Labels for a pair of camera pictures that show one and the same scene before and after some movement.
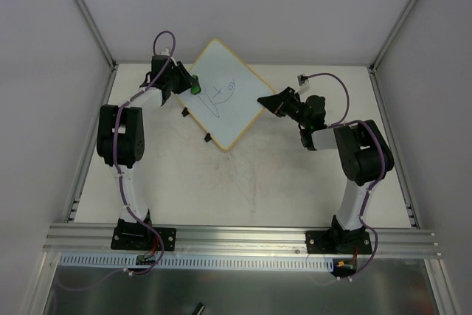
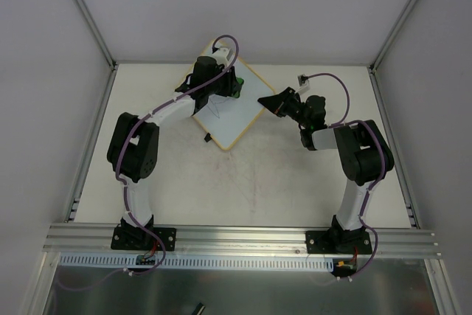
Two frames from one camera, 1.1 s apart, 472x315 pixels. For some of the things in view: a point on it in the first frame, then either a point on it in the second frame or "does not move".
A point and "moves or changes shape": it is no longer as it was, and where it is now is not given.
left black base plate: [143, 238] does not move
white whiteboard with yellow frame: [228, 99] does not move
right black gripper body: [285, 101] does not move
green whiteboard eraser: [195, 88] moves or changes shape
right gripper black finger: [279, 101] does not move
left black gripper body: [179, 80] to [228, 83]
